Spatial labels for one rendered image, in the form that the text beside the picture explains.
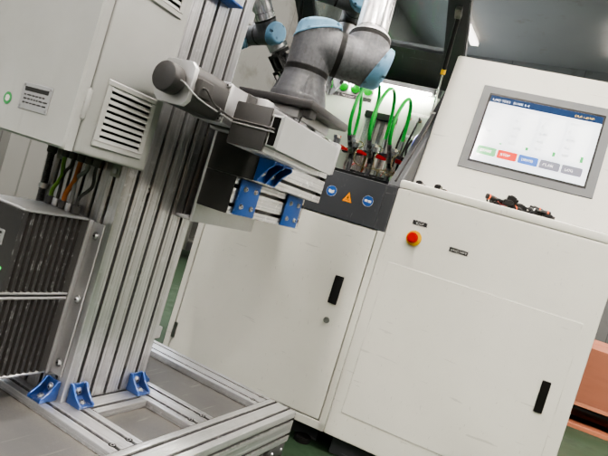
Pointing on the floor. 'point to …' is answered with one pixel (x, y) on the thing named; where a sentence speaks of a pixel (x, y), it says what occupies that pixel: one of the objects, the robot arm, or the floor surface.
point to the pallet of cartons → (593, 392)
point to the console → (475, 301)
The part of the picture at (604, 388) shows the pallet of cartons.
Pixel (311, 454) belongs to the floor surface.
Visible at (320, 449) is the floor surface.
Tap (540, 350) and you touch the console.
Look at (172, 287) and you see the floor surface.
